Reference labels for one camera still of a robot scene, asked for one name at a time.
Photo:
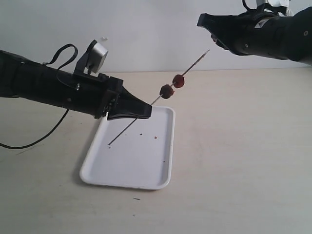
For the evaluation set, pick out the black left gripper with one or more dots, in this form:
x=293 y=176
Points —
x=99 y=95

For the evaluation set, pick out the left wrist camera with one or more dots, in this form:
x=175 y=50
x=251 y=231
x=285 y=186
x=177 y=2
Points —
x=92 y=60

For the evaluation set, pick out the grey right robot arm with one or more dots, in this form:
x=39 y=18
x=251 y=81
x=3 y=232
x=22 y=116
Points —
x=270 y=30

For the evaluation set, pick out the dark red fruit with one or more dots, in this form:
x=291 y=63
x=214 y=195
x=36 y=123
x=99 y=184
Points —
x=166 y=91

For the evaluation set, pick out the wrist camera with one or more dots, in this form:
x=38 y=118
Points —
x=92 y=60
x=278 y=7

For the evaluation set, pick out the thin wooden skewer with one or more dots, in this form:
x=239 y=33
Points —
x=194 y=64

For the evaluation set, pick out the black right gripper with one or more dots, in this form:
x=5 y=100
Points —
x=232 y=33

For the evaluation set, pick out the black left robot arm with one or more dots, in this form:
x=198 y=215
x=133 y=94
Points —
x=22 y=78

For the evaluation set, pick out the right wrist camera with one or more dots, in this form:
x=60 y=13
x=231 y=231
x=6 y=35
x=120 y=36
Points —
x=278 y=7

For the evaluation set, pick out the white rectangular plastic tray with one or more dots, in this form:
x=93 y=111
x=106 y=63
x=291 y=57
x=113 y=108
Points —
x=141 y=158

